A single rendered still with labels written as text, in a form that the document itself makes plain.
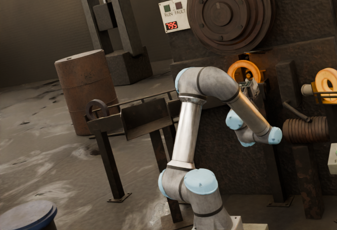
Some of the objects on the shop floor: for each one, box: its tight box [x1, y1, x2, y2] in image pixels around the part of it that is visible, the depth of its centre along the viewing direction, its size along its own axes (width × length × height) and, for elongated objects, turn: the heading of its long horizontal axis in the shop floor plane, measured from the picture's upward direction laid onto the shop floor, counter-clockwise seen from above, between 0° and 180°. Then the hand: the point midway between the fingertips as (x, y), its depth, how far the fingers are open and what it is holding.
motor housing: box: [283, 116, 330, 219], centre depth 227 cm, size 13×22×54 cm, turn 106°
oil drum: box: [54, 49, 119, 136], centre depth 525 cm, size 59×59×89 cm
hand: (254, 83), depth 224 cm, fingers closed
